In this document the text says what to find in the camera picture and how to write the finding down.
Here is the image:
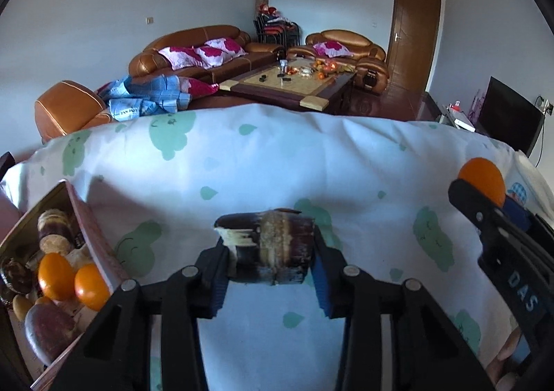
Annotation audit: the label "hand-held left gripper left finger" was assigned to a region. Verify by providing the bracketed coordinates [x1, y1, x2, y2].
[52, 239, 230, 391]

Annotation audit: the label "sugarcane piece with pale end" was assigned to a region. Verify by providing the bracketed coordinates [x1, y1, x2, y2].
[37, 208, 75, 254]

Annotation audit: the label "person's right hand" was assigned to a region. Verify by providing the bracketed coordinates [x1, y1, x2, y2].
[484, 325, 526, 391]

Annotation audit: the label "dark brown water chestnut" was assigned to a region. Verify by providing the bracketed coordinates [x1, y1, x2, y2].
[2, 259, 35, 294]

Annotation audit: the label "white box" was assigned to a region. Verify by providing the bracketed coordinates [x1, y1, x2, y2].
[437, 107, 477, 134]

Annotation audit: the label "small brown kiwi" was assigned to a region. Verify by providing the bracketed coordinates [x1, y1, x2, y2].
[65, 249, 93, 270]

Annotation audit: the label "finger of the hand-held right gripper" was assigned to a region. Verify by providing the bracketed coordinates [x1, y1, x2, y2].
[448, 177, 513, 245]
[502, 195, 554, 245]

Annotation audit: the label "black television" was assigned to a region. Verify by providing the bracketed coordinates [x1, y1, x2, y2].
[474, 76, 546, 158]

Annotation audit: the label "long brown leather sofa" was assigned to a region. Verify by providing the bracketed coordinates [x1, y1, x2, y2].
[128, 25, 284, 91]

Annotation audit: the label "pink floral pillow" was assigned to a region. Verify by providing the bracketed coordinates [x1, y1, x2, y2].
[312, 40, 353, 58]
[195, 38, 248, 69]
[158, 46, 208, 70]
[179, 77, 219, 96]

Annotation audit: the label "small yellow loquat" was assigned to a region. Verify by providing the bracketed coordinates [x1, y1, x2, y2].
[12, 295, 34, 320]

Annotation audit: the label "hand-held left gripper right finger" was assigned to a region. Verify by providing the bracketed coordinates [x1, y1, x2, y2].
[309, 233, 494, 391]

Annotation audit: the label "white cartoon print mug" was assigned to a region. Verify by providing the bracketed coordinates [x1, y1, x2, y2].
[502, 152, 552, 223]

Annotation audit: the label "stacked black chairs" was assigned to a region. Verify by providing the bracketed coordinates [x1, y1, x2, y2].
[253, 12, 301, 47]

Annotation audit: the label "white cloud print tablecloth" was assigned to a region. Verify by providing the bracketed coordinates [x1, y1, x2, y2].
[0, 103, 554, 391]

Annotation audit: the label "chocolate cake slice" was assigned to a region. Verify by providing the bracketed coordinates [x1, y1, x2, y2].
[213, 208, 315, 286]

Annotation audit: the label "brown leather chaise sofa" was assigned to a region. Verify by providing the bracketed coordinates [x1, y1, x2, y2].
[35, 80, 260, 145]

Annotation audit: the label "pile of tangerines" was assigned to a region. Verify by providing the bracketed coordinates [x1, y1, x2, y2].
[312, 60, 342, 80]

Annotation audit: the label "brown leather armchair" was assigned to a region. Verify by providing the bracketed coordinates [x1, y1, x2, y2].
[288, 29, 390, 95]

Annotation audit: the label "brown wooden door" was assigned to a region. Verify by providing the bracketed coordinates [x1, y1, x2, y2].
[385, 0, 442, 93]

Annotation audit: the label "blue clothes pile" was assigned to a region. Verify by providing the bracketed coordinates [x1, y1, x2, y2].
[96, 74, 193, 120]

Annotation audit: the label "small oval orange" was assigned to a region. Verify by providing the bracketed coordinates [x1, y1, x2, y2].
[37, 253, 75, 302]

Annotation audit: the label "wooden coffee table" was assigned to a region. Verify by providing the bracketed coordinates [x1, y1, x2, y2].
[218, 59, 358, 115]

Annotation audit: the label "pink tin box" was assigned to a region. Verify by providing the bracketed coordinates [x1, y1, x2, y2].
[0, 180, 126, 391]

